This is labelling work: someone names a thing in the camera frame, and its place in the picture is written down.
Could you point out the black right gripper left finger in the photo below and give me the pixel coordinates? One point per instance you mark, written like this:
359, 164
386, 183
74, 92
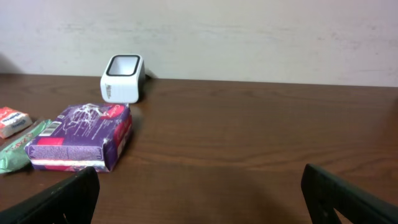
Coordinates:
72, 200

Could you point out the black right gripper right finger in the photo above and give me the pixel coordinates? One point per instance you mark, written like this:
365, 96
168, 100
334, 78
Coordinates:
326, 194

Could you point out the purple snack package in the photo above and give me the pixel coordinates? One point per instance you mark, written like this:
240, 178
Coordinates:
85, 135

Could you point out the green snack wrapper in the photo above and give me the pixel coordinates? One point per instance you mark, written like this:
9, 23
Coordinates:
13, 155

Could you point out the small orange tissue pack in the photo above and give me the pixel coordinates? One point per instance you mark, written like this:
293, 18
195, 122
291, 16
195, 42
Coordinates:
13, 121

